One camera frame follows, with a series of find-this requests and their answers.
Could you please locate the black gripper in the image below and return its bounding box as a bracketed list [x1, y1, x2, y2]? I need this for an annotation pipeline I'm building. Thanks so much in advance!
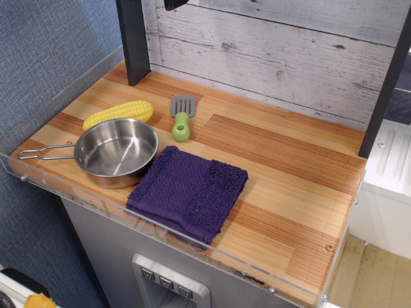
[164, 0, 187, 11]

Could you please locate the purple cloth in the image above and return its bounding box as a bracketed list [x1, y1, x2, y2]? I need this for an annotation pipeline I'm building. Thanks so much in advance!
[126, 146, 248, 245]

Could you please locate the yellow toy corn cob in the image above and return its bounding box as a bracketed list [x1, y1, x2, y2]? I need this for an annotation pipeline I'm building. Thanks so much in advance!
[82, 100, 153, 131]

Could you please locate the stainless steel pan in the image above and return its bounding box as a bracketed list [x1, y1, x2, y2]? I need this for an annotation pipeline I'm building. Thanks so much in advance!
[17, 118, 159, 189]

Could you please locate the grey toy kitchen cabinet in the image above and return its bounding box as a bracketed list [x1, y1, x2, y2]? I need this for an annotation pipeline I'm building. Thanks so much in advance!
[60, 195, 309, 308]

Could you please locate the silver dispenser button panel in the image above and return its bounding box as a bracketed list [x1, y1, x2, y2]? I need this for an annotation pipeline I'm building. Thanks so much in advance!
[132, 253, 211, 307]

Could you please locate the white ribbed sink unit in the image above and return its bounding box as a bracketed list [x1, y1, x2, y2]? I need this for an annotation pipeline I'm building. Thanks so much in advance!
[347, 120, 410, 259]

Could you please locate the yellow object bottom left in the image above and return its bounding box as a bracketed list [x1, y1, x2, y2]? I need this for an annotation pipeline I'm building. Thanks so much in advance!
[24, 293, 57, 308]

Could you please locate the dark left upright post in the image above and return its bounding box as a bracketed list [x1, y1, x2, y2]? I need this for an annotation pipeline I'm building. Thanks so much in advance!
[116, 0, 151, 86]

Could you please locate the dark upright post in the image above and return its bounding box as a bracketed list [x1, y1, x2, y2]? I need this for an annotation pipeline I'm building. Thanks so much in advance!
[116, 0, 151, 86]
[358, 8, 410, 158]

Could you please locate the grey spatula green handle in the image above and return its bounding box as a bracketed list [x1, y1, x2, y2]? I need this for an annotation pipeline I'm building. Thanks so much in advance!
[171, 96, 196, 142]

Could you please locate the dark right upright post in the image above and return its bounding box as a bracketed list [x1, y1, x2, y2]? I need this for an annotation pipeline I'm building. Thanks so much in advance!
[358, 8, 410, 158]

